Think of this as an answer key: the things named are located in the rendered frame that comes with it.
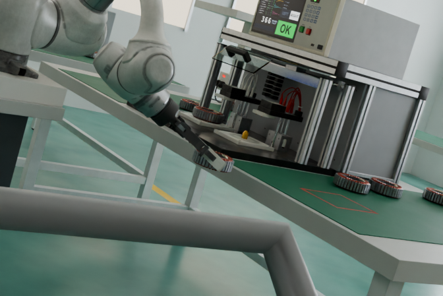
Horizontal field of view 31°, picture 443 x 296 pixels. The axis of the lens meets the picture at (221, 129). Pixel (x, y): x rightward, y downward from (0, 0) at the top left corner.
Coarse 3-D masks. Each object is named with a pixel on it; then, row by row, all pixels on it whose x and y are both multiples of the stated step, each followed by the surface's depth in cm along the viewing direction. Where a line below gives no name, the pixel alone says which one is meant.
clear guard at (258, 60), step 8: (240, 48) 253; (216, 56) 255; (224, 56) 253; (240, 56) 249; (256, 56) 244; (264, 56) 242; (232, 64) 246; (240, 64) 244; (248, 64) 242; (256, 64) 240; (264, 64) 238; (288, 64) 243; (296, 64) 260; (320, 72) 251
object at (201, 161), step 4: (196, 152) 208; (216, 152) 215; (192, 156) 210; (196, 156) 208; (220, 156) 214; (224, 156) 213; (228, 156) 213; (196, 160) 208; (200, 160) 206; (204, 160) 206; (224, 160) 207; (228, 160) 208; (232, 160) 210; (200, 164) 206; (204, 164) 206; (208, 164) 206; (228, 164) 207; (232, 164) 209; (208, 168) 206; (212, 168) 206; (224, 168) 207; (228, 168) 208
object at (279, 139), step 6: (270, 132) 269; (270, 138) 268; (276, 138) 266; (282, 138) 264; (288, 138) 266; (270, 144) 268; (276, 144) 265; (288, 144) 267; (282, 150) 266; (288, 150) 267
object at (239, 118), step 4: (232, 116) 288; (240, 116) 285; (232, 120) 288; (236, 120) 286; (240, 120) 284; (244, 120) 284; (248, 120) 285; (228, 124) 289; (236, 124) 286; (240, 124) 284; (244, 124) 285; (248, 124) 286; (236, 128) 285; (240, 128) 284; (244, 128) 285; (248, 128) 286
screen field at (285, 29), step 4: (280, 20) 276; (280, 24) 276; (284, 24) 274; (288, 24) 272; (292, 24) 270; (296, 24) 269; (276, 28) 277; (280, 28) 275; (284, 28) 274; (288, 28) 272; (292, 28) 270; (276, 32) 277; (280, 32) 275; (284, 32) 273; (288, 32) 271; (292, 32) 270; (288, 36) 271; (292, 36) 269
